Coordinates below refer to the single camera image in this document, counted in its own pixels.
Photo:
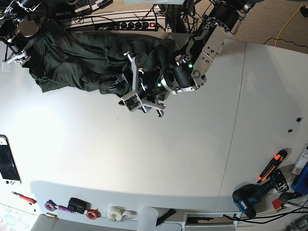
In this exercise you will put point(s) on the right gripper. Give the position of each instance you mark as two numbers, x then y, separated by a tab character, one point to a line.
19	48

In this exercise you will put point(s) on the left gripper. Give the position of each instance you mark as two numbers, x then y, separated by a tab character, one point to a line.
146	83

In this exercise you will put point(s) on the dark green t-shirt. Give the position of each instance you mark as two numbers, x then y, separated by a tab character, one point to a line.
92	61

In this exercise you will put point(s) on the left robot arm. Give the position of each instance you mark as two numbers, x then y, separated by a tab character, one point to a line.
185	71

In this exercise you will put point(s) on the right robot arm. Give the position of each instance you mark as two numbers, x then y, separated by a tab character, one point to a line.
14	13

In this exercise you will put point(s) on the black power strip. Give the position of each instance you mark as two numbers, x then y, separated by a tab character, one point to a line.
116	26

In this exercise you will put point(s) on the white handheld game console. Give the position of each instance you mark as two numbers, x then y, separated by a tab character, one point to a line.
8	169

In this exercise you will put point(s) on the white tape dispenser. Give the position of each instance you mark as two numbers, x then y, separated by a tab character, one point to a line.
118	214

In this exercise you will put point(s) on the red tape roll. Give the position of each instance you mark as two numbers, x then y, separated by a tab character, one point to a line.
92	214

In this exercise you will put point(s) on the purple tape roll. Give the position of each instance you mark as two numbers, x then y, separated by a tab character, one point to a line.
50	205

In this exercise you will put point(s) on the red screwdriver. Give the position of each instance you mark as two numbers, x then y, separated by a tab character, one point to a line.
29	200

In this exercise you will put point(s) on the teal black power drill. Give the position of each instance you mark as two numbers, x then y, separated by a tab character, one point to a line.
246	197

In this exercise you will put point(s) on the orange black utility knife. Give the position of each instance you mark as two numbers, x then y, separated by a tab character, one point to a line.
272	165

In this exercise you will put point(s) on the red square tag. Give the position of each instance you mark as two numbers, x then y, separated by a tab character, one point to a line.
277	204

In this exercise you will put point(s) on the blue box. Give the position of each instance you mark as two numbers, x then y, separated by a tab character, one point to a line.
300	183

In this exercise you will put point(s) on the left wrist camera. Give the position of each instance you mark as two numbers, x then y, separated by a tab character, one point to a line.
132	101

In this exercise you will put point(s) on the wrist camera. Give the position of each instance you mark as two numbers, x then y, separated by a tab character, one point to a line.
132	101
6	67

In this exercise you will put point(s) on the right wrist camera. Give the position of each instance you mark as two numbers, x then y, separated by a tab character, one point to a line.
6	67

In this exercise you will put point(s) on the black action camera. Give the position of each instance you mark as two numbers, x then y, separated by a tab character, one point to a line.
78	206

